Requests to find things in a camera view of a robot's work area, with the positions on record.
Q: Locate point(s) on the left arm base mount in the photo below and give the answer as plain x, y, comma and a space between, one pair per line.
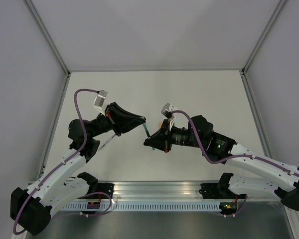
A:
102, 190

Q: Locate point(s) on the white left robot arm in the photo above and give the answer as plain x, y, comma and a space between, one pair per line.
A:
33, 208

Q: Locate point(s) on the left aluminium frame post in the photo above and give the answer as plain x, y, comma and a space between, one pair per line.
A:
45, 33

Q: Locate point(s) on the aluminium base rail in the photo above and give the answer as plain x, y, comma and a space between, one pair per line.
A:
157, 189

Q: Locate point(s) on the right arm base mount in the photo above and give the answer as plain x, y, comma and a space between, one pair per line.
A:
213, 191

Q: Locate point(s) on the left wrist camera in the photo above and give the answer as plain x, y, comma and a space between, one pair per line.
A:
100, 102

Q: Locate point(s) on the aluminium frame post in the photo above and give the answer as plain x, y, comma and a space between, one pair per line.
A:
45, 33
265, 33

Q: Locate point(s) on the white slotted cable duct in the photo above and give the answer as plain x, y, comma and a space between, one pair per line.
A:
143, 206

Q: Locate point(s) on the green gel pen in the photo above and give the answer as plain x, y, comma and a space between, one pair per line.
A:
147, 133

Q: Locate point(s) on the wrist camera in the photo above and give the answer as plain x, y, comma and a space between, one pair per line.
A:
166, 111
100, 102

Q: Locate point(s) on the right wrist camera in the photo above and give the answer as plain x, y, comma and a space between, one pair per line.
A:
166, 111

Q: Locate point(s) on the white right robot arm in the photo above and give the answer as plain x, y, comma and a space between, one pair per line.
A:
275, 179

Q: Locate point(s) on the right aluminium frame post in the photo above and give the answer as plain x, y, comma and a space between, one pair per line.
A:
265, 33

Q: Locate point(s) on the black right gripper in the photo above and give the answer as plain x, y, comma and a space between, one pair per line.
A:
161, 139

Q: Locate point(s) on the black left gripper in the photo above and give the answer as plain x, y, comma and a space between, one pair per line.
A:
118, 116

